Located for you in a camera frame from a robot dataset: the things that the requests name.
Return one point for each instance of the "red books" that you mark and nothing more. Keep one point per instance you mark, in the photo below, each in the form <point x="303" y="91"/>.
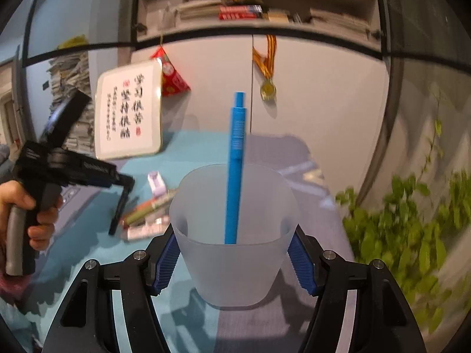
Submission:
<point x="239" y="11"/>

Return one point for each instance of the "tan book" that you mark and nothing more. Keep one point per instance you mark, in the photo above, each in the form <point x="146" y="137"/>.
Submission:
<point x="279" y="15"/>

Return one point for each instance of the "green leafy plant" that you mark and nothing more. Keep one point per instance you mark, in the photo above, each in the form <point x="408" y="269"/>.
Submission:
<point x="397" y="228"/>

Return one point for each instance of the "tall stack of papers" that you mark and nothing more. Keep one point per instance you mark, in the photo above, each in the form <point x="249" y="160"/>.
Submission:
<point x="73" y="77"/>

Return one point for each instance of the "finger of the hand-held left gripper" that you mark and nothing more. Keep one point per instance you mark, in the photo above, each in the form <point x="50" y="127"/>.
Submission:
<point x="127" y="191"/>

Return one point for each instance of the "grey bookshelf cabinet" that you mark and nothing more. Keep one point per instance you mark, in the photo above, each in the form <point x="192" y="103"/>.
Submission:
<point x="220" y="70"/>

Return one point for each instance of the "person's left hand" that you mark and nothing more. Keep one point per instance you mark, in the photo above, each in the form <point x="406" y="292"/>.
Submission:
<point x="14" y="195"/>

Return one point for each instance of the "blue pen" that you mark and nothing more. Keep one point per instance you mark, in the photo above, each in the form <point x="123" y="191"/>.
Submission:
<point x="235" y="176"/>

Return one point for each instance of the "white pen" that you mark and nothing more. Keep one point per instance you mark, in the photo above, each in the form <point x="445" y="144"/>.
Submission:
<point x="147" y="230"/>

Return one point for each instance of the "red hanging pouch ornament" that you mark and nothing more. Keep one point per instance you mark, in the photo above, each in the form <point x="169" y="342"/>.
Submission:
<point x="173" y="77"/>

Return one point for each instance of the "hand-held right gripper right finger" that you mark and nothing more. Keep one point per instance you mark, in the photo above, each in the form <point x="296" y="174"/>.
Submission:
<point x="301" y="264"/>

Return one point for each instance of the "clear plastic bag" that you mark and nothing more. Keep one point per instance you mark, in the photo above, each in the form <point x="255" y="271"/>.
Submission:
<point x="235" y="275"/>

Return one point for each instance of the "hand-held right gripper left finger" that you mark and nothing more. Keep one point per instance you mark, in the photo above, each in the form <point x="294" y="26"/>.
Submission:
<point x="167" y="261"/>

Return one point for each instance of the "gold medal with striped ribbon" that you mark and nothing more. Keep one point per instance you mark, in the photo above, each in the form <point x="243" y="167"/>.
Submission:
<point x="268" y="89"/>

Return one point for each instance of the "green marker pen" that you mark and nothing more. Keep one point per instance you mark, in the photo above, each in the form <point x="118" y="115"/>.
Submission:
<point x="147" y="207"/>

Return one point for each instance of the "stack of grey books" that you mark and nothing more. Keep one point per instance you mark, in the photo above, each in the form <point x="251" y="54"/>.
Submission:
<point x="198" y="11"/>

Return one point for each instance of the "teal grey desk mat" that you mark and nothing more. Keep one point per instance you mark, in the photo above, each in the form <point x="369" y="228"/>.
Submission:
<point x="206" y="147"/>

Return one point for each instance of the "stack of magazines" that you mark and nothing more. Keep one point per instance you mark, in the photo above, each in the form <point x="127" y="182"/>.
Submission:
<point x="338" y="20"/>

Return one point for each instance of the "glass cabinet door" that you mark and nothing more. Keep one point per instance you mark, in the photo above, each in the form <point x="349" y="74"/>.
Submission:
<point x="423" y="14"/>
<point x="81" y="11"/>

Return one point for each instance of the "white calligraphy plaque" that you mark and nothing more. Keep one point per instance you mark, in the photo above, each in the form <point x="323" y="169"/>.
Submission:
<point x="128" y="117"/>

